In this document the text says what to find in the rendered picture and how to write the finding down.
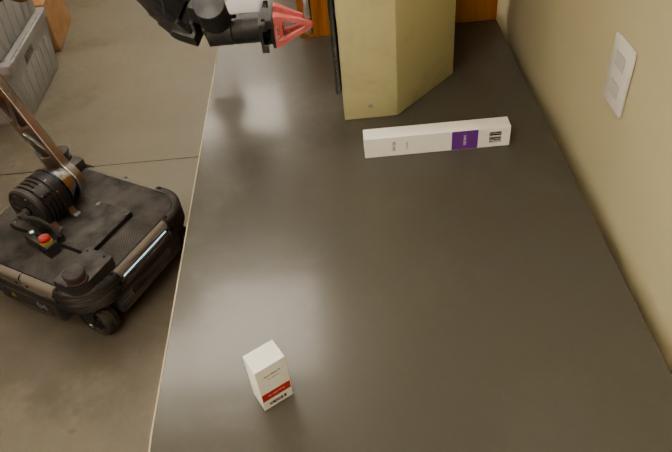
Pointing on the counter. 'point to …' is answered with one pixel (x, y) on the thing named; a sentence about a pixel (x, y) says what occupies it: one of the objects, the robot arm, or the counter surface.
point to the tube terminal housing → (393, 25)
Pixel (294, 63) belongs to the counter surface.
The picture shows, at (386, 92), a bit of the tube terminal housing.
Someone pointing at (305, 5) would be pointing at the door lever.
